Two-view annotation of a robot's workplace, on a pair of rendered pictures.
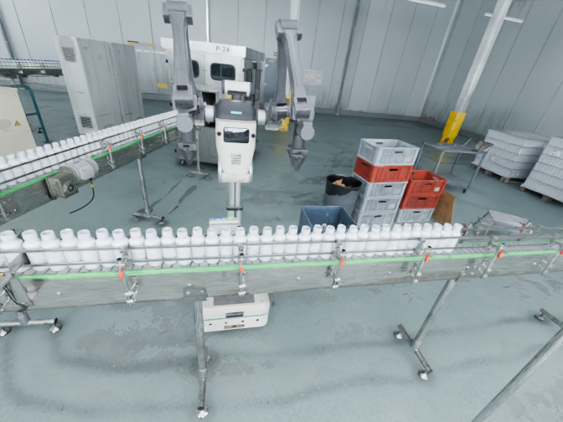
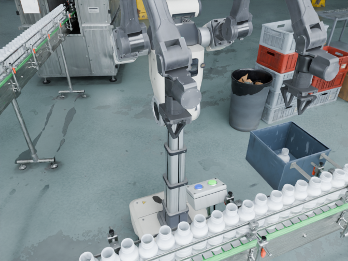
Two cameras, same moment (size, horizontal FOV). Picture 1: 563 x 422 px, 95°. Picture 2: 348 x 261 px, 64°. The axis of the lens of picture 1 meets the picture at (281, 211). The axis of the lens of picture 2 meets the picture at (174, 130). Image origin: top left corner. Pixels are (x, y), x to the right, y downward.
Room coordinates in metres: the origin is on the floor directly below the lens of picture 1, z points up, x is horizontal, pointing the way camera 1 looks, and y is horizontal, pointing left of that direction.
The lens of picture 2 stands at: (0.34, 0.50, 1.90)
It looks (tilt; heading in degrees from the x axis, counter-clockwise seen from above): 35 degrees down; 352
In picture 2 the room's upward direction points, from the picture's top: straight up
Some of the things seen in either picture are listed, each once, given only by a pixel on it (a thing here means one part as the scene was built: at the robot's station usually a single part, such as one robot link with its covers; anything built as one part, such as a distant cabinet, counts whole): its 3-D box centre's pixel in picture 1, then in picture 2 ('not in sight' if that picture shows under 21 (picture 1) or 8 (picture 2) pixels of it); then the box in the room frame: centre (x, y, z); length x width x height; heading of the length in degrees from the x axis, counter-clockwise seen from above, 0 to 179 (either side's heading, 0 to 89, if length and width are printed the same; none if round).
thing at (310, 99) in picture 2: (296, 159); (300, 101); (1.11, -0.04, 1.44); 0.07 x 0.07 x 0.09; 14
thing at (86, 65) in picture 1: (93, 90); not in sight; (5.80, 4.27, 0.96); 0.82 x 0.50 x 1.91; 176
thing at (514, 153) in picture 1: (515, 156); not in sight; (6.50, -5.54, 0.50); 1.23 x 1.05 x 1.00; 103
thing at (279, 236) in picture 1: (278, 242); (284, 203); (0.97, 0.00, 1.08); 0.06 x 0.06 x 0.17
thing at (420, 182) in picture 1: (417, 182); (321, 61); (3.57, -1.90, 0.55); 0.61 x 0.41 x 0.22; 107
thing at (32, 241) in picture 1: (36, 249); not in sight; (0.74, 0.91, 1.08); 0.06 x 0.06 x 0.17
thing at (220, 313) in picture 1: (233, 280); (175, 225); (1.55, 0.32, 0.24); 0.68 x 0.53 x 0.41; 14
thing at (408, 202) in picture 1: (411, 195); (316, 76); (3.57, -1.90, 0.33); 0.61 x 0.41 x 0.22; 107
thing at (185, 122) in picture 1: (185, 112); (182, 78); (0.98, 0.39, 1.61); 0.12 x 0.09 x 0.12; 17
